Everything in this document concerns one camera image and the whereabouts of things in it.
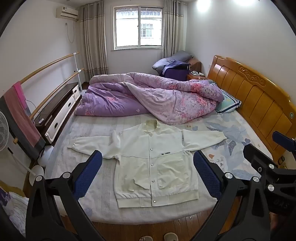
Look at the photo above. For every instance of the white remote control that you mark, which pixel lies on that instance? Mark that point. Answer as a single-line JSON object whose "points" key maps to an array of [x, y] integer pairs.
{"points": [[41, 120]]}

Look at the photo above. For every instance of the white purple printed cloth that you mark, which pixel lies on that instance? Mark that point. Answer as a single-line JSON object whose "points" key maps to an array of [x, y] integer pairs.
{"points": [[15, 208]]}

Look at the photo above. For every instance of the light grey pillow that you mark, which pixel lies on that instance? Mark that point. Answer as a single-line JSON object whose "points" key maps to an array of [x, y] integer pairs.
{"points": [[159, 63]]}

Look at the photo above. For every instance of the green blue pillow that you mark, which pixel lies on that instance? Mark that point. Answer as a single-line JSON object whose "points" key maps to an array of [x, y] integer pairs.
{"points": [[229, 103]]}

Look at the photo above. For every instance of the wooden bed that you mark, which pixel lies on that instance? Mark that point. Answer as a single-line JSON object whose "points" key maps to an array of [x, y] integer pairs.
{"points": [[254, 97]]}

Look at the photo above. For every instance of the leaf printed bed sheet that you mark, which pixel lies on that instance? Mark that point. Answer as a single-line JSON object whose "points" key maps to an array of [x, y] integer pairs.
{"points": [[233, 134]]}

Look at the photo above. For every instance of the white round post base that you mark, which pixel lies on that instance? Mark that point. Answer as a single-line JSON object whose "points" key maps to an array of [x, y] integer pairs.
{"points": [[37, 173]]}

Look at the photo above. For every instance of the grey striped curtain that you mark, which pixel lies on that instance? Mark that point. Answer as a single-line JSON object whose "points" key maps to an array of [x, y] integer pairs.
{"points": [[173, 30], [94, 41]]}

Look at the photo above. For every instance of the dark grey pillow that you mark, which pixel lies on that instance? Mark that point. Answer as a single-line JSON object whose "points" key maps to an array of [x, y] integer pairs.
{"points": [[182, 55]]}

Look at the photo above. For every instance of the pink grey striped towel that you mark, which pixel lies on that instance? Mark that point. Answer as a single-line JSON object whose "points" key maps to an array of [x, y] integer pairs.
{"points": [[20, 120]]}

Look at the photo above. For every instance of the window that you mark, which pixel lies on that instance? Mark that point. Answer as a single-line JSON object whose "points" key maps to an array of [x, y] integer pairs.
{"points": [[138, 26]]}

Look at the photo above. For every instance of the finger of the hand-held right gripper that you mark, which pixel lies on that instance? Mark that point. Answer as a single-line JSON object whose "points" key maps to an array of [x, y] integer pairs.
{"points": [[255, 155], [283, 139]]}

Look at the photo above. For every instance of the white button jacket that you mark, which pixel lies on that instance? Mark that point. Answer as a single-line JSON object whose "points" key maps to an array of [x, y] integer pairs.
{"points": [[148, 166]]}

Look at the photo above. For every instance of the white barre post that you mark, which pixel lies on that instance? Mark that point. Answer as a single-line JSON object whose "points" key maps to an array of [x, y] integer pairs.
{"points": [[77, 71]]}

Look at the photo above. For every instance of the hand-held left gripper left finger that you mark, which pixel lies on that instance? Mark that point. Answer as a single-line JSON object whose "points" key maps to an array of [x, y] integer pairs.
{"points": [[89, 171]]}

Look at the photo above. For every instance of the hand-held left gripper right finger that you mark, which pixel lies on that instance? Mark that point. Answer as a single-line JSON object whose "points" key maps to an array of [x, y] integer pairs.
{"points": [[205, 172]]}

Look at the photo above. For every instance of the white cabinet with black top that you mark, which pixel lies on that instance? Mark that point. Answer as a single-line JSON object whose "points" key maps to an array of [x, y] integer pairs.
{"points": [[61, 109]]}

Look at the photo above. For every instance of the purple floral quilt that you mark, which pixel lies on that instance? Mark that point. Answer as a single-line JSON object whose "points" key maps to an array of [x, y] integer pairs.
{"points": [[161, 97]]}

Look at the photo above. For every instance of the wooden nightstand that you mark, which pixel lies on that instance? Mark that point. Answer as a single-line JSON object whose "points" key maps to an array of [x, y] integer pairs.
{"points": [[196, 76]]}

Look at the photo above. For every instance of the wooden barre rail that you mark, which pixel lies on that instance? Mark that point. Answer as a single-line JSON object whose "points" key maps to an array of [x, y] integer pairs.
{"points": [[46, 66], [57, 89]]}

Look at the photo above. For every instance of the white standing fan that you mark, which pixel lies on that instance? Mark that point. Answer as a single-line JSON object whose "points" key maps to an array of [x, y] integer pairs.
{"points": [[3, 132]]}

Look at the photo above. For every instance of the white air conditioner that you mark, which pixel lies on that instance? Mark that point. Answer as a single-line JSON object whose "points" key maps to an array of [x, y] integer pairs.
{"points": [[67, 13]]}

